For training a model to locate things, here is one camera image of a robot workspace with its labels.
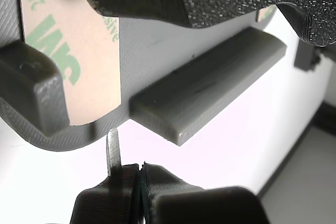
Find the gray fixture with dark legs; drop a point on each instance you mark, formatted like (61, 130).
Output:
(210, 77)

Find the tan 3M tape liner strip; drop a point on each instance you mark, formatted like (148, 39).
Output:
(263, 14)
(52, 64)

